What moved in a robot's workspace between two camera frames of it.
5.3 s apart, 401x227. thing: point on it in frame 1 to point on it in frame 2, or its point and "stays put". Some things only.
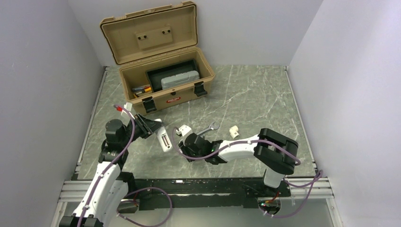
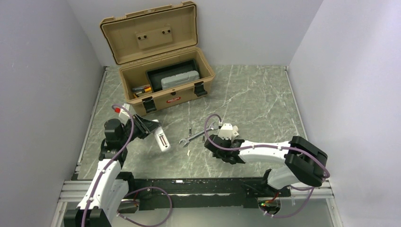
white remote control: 163,137 stays put
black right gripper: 184,150 to 229,141
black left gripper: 149,126 stays put
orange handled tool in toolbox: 142,89 stays put
